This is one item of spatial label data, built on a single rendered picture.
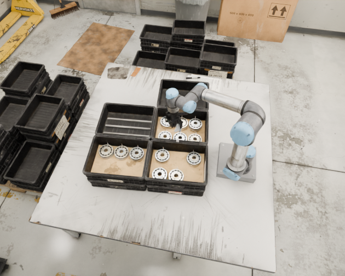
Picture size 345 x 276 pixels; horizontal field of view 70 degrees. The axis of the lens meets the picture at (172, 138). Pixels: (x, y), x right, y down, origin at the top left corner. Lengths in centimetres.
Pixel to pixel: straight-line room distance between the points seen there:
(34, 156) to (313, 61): 381
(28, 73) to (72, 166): 148
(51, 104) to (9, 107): 51
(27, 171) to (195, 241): 170
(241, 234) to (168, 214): 49
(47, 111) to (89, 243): 130
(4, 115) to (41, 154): 60
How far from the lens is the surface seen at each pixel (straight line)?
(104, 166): 177
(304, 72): 402
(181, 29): 342
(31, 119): 271
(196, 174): 170
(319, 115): 354
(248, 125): 125
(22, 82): 310
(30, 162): 270
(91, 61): 386
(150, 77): 245
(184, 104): 144
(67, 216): 186
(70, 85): 302
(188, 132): 187
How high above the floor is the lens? 237
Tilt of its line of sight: 57 degrees down
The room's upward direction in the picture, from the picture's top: 1 degrees clockwise
